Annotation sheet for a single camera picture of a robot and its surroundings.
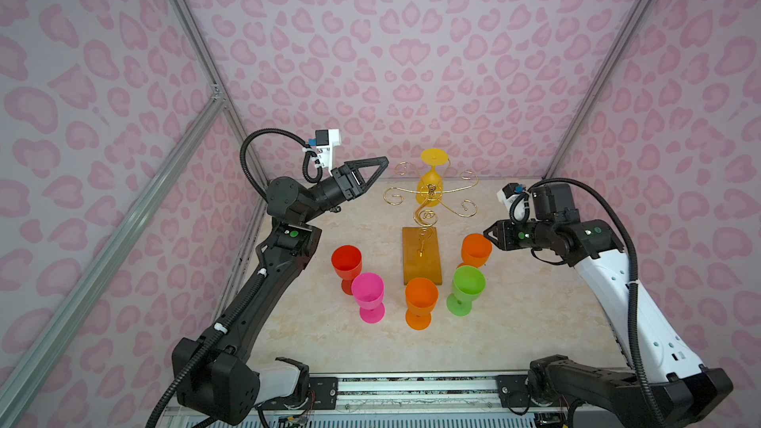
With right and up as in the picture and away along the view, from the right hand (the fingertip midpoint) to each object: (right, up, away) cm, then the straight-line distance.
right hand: (491, 230), depth 72 cm
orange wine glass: (-1, -6, +11) cm, 12 cm away
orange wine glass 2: (-17, -18, +4) cm, 24 cm away
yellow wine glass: (-15, +11, +1) cm, 18 cm away
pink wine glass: (-30, -18, +9) cm, 36 cm away
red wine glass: (-36, -9, +10) cm, 39 cm away
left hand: (-25, +14, -17) cm, 33 cm away
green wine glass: (-3, -15, +9) cm, 18 cm away
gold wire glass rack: (-15, +3, +10) cm, 18 cm away
